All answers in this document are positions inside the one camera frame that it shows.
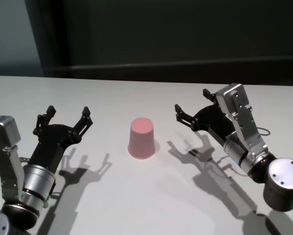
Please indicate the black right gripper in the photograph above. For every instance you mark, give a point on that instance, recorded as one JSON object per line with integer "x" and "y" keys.
{"x": 214, "y": 120}

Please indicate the pink plastic cup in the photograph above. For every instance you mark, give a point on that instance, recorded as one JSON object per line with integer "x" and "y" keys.
{"x": 141, "y": 142}

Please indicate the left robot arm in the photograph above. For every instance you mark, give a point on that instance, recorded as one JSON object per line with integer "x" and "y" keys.
{"x": 36, "y": 181}

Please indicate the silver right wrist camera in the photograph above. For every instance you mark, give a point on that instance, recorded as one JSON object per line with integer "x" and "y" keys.
{"x": 236, "y": 102}

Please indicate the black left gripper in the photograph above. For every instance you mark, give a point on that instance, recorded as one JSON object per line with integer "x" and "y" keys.
{"x": 53, "y": 142}

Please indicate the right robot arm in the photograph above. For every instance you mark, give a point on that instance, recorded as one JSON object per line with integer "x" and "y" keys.
{"x": 283, "y": 176}

